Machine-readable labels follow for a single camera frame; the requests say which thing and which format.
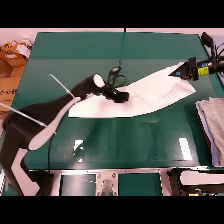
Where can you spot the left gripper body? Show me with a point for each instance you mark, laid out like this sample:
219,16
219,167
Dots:
117,95

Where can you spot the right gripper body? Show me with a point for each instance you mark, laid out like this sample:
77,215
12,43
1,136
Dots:
190,69

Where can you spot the white shirt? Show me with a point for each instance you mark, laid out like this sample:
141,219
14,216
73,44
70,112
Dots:
150,95

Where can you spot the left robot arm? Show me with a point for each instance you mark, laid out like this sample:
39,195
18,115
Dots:
36,115

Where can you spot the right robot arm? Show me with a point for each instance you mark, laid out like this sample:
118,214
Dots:
213,64

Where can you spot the grey garment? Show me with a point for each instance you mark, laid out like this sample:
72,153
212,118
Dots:
213,126

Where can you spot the brown cardboard box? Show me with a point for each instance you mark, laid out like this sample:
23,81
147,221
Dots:
11,66

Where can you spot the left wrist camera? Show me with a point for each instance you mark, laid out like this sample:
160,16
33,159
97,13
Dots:
115,75

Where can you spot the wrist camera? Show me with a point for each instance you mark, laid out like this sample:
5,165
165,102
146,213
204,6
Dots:
115,75
208,40

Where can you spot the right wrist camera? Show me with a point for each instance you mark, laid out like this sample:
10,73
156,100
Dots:
208,40

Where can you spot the silver frame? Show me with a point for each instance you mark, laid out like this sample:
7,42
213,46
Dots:
106,183

